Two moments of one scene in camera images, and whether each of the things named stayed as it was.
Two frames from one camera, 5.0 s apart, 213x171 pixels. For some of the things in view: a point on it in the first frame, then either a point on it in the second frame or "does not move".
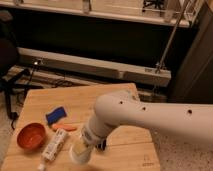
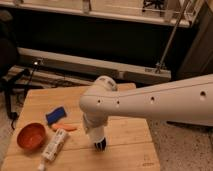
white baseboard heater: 75,64 does not move
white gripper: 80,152 -> 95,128
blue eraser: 56,115 does not move
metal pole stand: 160,65 does not move
